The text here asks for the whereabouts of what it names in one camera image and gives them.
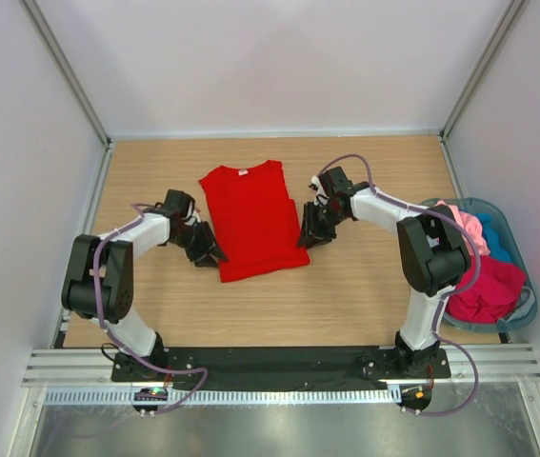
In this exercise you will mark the slotted cable duct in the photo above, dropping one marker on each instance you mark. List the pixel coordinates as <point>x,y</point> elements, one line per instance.
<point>154,396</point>

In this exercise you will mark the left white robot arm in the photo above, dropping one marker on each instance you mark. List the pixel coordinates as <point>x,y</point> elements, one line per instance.
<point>99,280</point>

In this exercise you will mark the grey t shirt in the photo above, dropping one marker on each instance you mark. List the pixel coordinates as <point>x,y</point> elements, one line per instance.
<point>523,305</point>

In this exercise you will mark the blue t shirt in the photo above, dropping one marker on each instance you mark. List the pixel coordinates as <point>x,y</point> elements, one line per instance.
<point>492,238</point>

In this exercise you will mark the light pink t shirt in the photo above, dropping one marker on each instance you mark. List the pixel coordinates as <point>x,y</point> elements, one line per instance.
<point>473,227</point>

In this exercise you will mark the teal plastic laundry basket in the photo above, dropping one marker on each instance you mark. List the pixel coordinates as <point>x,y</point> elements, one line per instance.
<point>501,225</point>

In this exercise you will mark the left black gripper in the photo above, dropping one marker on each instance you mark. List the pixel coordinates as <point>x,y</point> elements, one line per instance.
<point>209,248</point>

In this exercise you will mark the red t shirt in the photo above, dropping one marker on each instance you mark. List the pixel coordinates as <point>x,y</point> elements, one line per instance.
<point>254,219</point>

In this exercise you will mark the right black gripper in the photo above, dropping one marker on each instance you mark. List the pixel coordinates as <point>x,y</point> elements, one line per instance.
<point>311,233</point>

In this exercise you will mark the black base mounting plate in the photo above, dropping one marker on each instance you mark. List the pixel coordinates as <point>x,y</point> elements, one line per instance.
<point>284,369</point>

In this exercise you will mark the magenta t shirt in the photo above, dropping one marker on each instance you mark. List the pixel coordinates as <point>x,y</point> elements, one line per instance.
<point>493,295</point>

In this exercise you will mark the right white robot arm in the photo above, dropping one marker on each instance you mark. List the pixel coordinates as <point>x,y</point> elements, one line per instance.
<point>433,252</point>

